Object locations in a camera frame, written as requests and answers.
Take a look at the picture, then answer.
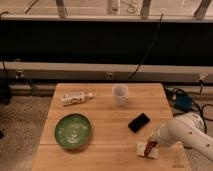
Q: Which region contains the red pepper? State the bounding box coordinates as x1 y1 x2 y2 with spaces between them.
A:
144 141 157 157

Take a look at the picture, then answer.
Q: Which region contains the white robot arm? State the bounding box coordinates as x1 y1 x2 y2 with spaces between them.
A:
152 112 213 162

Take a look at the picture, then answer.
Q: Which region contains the white sponge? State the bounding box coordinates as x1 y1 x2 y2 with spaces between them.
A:
137 142 158 159

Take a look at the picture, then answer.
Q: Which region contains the translucent plastic cup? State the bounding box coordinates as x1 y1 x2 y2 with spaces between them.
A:
112 84 129 106

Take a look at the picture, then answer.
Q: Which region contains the white plastic bottle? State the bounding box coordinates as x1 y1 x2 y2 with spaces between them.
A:
61 91 93 106

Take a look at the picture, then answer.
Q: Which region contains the black rectangular block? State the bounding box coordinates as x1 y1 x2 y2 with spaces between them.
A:
128 113 150 133

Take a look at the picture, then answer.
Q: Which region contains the green ceramic plate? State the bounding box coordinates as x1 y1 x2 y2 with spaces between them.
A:
54 113 92 150

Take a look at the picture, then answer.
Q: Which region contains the blue box on floor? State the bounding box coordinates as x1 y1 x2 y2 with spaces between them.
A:
173 94 192 112

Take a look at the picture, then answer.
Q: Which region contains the black hanging cable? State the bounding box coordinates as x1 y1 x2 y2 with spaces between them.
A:
125 13 165 83

